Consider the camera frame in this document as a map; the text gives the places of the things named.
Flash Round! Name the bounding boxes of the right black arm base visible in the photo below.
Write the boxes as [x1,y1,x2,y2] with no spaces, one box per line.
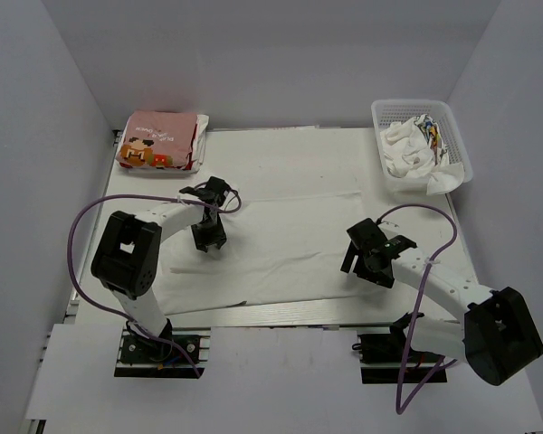
[352,333,440,385]

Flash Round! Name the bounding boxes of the crumpled white shirt in basket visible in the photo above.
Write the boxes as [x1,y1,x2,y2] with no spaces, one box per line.
[380,113,465,195]

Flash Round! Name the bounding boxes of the white plastic basket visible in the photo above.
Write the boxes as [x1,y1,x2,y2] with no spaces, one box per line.
[371,99,473,195]

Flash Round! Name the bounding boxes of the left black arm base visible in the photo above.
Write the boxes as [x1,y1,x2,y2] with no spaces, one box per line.
[114,329,211,379]

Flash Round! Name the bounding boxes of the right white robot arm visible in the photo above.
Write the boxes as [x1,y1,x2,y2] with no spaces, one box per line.
[341,218,543,386]

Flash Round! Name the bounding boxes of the pink folded t shirt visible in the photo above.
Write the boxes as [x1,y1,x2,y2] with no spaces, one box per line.
[115,110,198,171]

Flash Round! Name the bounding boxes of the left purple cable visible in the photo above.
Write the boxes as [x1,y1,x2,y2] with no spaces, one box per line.
[67,187,243,379]

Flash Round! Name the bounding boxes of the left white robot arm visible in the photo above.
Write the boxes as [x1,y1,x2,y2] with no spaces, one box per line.
[90,176,237,361]

